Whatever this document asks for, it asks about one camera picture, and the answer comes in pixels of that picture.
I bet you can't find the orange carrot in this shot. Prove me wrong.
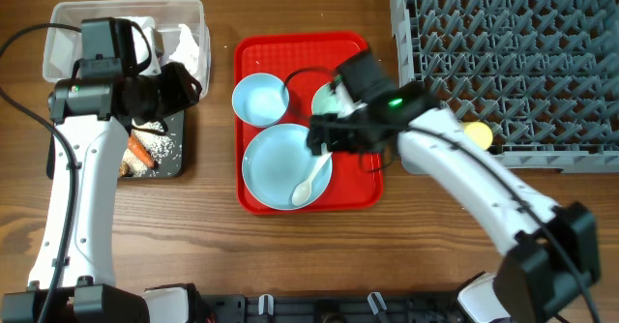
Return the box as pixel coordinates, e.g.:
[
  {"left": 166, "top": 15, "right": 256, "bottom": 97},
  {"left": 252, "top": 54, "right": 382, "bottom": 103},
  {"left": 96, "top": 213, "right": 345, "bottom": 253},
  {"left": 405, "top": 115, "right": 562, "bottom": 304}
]
[{"left": 128, "top": 134, "right": 156, "bottom": 168}]

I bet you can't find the mint green bowl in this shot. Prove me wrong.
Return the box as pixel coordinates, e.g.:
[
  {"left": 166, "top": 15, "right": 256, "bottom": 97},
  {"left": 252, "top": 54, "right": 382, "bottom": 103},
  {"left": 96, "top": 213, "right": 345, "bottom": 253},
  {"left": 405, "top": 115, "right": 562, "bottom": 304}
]
[{"left": 311, "top": 83, "right": 341, "bottom": 115}]

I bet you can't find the white rice pile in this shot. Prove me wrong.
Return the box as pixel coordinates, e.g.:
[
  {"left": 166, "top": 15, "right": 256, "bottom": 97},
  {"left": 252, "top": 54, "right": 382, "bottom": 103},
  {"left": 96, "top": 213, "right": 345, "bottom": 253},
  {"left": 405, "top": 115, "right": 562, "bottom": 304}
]
[{"left": 119, "top": 122, "right": 183, "bottom": 179}]

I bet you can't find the white paper napkin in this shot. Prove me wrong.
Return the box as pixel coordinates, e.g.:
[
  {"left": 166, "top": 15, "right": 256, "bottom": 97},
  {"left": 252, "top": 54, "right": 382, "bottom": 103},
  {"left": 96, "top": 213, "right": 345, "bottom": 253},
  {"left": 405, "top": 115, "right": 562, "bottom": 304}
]
[{"left": 127, "top": 16, "right": 203, "bottom": 79}]

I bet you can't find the brown food scrap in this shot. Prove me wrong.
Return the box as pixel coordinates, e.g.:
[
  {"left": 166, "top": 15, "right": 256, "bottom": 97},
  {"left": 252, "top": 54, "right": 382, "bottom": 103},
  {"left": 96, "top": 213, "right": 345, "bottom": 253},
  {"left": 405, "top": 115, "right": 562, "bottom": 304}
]
[{"left": 118, "top": 161, "right": 131, "bottom": 177}]

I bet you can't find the white plastic spoon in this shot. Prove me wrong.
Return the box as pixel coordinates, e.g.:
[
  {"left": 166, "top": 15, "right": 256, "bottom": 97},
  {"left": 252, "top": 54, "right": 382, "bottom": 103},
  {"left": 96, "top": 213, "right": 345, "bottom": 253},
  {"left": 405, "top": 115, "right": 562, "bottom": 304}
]
[{"left": 291, "top": 152, "right": 332, "bottom": 207}]

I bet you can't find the light blue plate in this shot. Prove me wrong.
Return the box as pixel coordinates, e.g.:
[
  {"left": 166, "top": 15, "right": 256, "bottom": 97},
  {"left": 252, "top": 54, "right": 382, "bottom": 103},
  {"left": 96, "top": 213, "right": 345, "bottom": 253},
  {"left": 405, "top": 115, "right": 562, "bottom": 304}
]
[{"left": 241, "top": 124, "right": 333, "bottom": 211}]

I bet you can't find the yellow plastic cup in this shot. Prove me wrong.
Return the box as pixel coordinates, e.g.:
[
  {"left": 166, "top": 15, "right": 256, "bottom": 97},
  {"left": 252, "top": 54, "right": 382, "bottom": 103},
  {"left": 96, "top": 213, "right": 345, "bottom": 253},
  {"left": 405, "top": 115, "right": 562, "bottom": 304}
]
[{"left": 461, "top": 122, "right": 494, "bottom": 151}]

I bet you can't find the light blue small bowl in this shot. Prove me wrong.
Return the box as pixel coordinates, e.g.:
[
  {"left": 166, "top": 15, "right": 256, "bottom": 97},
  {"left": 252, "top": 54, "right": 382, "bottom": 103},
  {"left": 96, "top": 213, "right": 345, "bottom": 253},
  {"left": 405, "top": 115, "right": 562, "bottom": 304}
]
[{"left": 231, "top": 73, "right": 290, "bottom": 128}]

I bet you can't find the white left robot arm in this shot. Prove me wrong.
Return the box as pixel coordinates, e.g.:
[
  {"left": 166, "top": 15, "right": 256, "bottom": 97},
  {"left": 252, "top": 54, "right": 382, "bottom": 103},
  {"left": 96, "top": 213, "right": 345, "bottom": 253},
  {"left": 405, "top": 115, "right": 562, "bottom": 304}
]
[{"left": 1, "top": 17, "right": 210, "bottom": 322}]

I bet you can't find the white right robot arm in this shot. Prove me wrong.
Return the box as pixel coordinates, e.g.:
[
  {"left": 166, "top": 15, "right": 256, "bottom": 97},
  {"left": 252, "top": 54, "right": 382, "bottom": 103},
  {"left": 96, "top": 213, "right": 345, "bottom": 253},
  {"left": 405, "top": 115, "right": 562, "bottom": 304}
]
[{"left": 307, "top": 50, "right": 601, "bottom": 322}]

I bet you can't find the black waste tray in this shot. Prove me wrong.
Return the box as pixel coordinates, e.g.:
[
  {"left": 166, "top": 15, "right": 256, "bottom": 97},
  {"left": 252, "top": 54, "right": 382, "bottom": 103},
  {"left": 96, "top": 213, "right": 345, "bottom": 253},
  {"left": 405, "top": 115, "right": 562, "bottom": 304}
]
[{"left": 45, "top": 109, "right": 187, "bottom": 181}]

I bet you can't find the grey dishwasher rack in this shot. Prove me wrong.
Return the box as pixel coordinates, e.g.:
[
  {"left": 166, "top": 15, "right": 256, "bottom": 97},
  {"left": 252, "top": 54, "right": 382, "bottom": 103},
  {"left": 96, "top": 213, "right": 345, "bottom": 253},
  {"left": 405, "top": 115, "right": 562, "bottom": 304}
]
[{"left": 390, "top": 0, "right": 618, "bottom": 173}]

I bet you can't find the clear plastic bin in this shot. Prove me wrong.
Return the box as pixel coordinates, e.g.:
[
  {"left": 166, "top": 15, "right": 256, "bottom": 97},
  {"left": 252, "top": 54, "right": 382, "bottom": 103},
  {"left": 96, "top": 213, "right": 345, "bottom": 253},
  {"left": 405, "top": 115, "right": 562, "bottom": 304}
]
[{"left": 42, "top": 0, "right": 212, "bottom": 102}]

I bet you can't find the red plastic tray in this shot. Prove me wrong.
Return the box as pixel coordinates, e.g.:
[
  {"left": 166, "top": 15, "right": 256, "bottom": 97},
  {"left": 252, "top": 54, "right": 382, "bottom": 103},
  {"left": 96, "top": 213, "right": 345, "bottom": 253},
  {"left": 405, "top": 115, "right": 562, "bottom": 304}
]
[{"left": 234, "top": 32, "right": 384, "bottom": 216}]

